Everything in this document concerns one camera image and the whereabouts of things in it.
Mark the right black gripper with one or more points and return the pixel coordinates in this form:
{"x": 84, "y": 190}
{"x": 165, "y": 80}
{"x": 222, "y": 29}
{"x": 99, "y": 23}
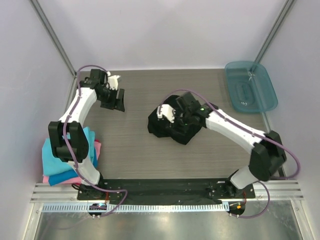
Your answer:
{"x": 178, "y": 118}

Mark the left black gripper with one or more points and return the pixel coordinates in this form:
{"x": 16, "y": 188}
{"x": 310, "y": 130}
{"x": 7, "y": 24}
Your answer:
{"x": 120, "y": 106}

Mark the black t shirt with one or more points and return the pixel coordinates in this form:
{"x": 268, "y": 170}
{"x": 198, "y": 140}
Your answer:
{"x": 161, "y": 127}

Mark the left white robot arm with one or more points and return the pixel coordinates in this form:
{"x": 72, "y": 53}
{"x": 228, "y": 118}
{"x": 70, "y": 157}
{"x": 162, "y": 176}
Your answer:
{"x": 67, "y": 137}

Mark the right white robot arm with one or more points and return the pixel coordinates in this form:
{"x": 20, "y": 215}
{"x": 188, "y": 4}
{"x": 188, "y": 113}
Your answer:
{"x": 266, "y": 154}

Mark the teal plastic bin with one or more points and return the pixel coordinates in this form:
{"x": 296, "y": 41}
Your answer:
{"x": 250, "y": 88}

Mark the dark blue folded shirt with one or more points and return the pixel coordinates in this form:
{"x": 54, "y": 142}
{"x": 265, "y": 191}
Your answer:
{"x": 57, "y": 172}

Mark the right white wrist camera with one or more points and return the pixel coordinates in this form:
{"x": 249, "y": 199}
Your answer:
{"x": 166, "y": 111}

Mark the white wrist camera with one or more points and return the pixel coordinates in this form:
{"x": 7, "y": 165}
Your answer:
{"x": 112, "y": 81}
{"x": 166, "y": 111}

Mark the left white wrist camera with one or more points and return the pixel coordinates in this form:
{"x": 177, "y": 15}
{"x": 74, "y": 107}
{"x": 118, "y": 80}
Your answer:
{"x": 112, "y": 81}

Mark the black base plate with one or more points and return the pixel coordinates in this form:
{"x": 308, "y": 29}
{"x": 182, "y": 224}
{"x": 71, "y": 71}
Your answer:
{"x": 165, "y": 192}

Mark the left frame post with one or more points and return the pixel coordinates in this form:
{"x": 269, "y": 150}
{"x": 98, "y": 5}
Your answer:
{"x": 53, "y": 36}

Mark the frame post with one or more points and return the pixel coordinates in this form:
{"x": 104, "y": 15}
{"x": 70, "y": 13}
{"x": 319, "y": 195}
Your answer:
{"x": 53, "y": 36}
{"x": 279, "y": 21}

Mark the aluminium extrusion rail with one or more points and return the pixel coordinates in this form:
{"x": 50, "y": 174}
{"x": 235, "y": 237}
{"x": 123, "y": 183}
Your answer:
{"x": 279, "y": 190}

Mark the slotted cable duct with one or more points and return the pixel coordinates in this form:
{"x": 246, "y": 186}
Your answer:
{"x": 89, "y": 207}

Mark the right frame post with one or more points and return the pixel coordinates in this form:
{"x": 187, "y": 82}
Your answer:
{"x": 279, "y": 21}

